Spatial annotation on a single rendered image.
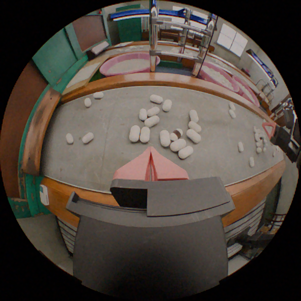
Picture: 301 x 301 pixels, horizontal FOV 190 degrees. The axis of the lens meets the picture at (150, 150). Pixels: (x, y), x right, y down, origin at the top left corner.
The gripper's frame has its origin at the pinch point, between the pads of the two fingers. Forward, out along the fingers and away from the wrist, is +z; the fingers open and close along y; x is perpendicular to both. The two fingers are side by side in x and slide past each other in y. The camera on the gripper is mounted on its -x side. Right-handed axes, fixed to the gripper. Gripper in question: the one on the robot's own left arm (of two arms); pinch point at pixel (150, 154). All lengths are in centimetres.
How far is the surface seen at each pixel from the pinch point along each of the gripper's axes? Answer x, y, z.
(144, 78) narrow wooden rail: -11.6, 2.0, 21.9
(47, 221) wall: 95, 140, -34
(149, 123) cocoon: -0.5, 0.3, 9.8
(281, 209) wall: 160, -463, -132
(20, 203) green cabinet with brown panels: 6.4, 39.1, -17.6
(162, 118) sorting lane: -0.8, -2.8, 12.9
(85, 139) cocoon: 1.6, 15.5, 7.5
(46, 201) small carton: 12.5, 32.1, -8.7
